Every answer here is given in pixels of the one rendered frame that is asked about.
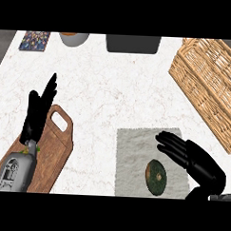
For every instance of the brown wooden cutting board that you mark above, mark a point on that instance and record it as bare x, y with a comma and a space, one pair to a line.
51, 149

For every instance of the dark grey appliance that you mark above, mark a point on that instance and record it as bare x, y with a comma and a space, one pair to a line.
133, 43

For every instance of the dark green round squash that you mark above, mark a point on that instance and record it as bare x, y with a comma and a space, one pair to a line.
156, 177

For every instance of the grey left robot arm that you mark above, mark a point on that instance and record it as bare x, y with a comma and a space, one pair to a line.
17, 170

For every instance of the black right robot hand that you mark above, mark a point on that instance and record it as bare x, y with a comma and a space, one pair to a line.
194, 160

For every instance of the tan wicker basket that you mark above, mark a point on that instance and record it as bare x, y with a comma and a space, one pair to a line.
210, 86

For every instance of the pale grey placemat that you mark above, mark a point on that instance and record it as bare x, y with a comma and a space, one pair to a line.
134, 159

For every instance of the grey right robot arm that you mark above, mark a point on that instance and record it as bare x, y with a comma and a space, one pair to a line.
221, 197

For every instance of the grey pot with orange content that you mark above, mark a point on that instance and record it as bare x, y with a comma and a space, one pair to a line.
73, 38

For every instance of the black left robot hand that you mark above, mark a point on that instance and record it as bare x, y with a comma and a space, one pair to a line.
36, 117

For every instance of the yellow green vegetable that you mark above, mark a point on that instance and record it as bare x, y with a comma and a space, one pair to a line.
24, 151

